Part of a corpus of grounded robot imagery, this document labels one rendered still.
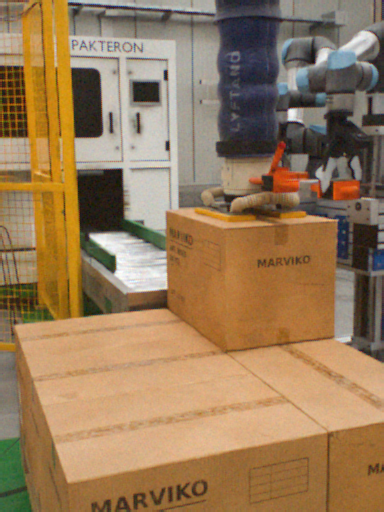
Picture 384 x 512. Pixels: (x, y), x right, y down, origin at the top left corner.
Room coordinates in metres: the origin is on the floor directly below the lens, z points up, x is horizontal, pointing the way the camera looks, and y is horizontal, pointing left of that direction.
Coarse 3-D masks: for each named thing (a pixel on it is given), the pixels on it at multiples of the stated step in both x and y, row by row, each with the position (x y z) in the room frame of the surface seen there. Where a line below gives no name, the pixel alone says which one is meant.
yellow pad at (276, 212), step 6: (258, 210) 2.30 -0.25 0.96; (264, 210) 2.26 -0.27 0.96; (270, 210) 2.24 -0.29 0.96; (276, 210) 2.20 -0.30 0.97; (282, 210) 2.19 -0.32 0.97; (294, 210) 2.18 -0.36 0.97; (270, 216) 2.21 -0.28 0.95; (276, 216) 2.16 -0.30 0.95; (282, 216) 2.14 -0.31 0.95; (288, 216) 2.15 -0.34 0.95; (294, 216) 2.15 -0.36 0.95; (300, 216) 2.16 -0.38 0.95
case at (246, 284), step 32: (192, 224) 2.21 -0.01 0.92; (224, 224) 2.02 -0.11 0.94; (256, 224) 2.01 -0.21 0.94; (288, 224) 2.01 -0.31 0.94; (320, 224) 2.05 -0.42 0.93; (192, 256) 2.21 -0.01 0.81; (224, 256) 1.94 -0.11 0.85; (256, 256) 1.97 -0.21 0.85; (288, 256) 2.01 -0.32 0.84; (320, 256) 2.05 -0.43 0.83; (192, 288) 2.22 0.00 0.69; (224, 288) 1.94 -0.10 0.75; (256, 288) 1.97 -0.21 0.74; (288, 288) 2.01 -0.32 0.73; (320, 288) 2.05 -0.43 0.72; (192, 320) 2.22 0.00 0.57; (224, 320) 1.95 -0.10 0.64; (256, 320) 1.97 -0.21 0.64; (288, 320) 2.01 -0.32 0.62; (320, 320) 2.05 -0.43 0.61
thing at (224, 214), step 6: (228, 204) 2.19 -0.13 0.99; (198, 210) 2.35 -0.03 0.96; (204, 210) 2.30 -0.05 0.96; (210, 210) 2.27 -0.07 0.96; (216, 210) 2.23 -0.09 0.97; (222, 210) 2.23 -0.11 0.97; (228, 210) 2.17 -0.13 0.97; (210, 216) 2.23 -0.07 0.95; (216, 216) 2.18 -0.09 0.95; (222, 216) 2.12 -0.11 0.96; (228, 216) 2.09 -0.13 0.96; (234, 216) 2.09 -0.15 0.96; (240, 216) 2.09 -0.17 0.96; (246, 216) 2.10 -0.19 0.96; (252, 216) 2.10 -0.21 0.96
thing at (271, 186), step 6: (264, 174) 2.06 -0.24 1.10; (270, 174) 2.07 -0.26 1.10; (276, 174) 2.00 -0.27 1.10; (282, 174) 2.00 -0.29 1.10; (288, 174) 2.01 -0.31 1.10; (294, 174) 2.02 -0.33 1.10; (264, 180) 2.04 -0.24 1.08; (270, 180) 2.00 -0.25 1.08; (276, 180) 2.00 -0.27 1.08; (282, 180) 2.00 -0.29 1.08; (264, 186) 2.04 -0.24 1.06; (270, 186) 2.00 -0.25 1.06; (276, 186) 2.00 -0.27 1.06; (276, 192) 2.00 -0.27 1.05; (282, 192) 2.00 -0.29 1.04; (288, 192) 2.01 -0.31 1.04
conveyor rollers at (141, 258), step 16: (96, 240) 4.40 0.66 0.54; (112, 240) 4.35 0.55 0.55; (128, 240) 4.32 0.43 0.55; (144, 240) 4.34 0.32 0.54; (128, 256) 3.66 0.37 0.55; (144, 256) 3.69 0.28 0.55; (160, 256) 3.68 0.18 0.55; (112, 272) 3.25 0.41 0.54; (128, 272) 3.20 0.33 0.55; (144, 272) 3.22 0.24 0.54; (160, 272) 3.24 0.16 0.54; (144, 288) 2.85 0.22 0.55
